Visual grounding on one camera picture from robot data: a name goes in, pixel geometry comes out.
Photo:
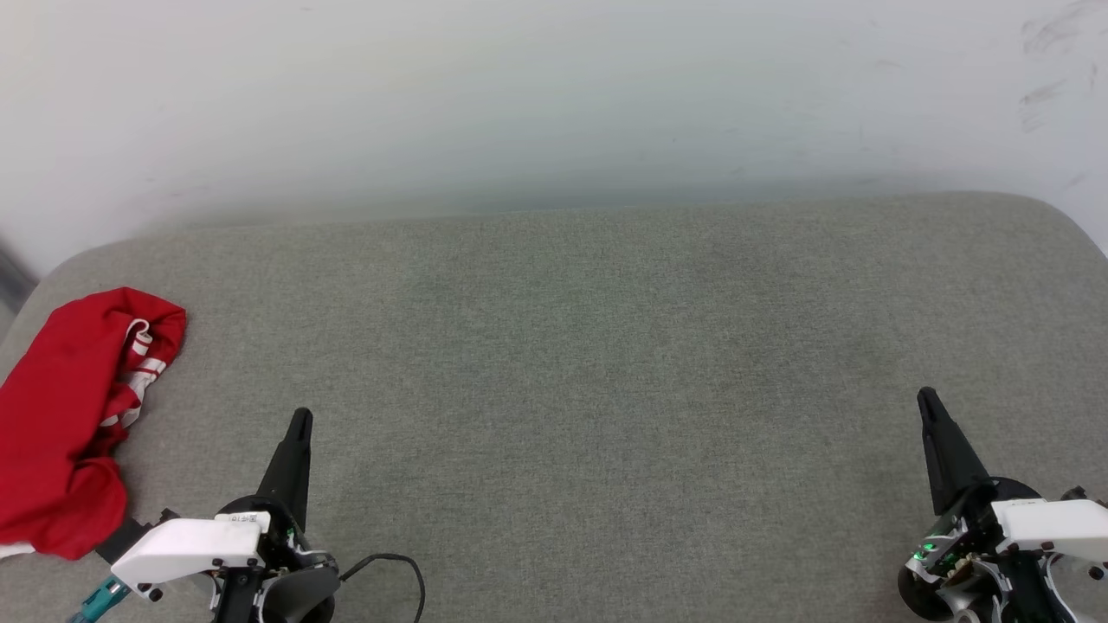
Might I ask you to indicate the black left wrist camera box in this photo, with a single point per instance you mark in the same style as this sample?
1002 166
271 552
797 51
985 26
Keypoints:
125 536

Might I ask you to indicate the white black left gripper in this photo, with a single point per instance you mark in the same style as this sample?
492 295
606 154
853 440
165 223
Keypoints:
190 545

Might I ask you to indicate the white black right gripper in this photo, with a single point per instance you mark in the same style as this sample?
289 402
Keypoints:
1039 528

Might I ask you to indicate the grey fabric sofa cushion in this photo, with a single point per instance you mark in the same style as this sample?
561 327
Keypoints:
606 389

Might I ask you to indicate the red and white shirt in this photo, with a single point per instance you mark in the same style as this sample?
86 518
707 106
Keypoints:
61 415

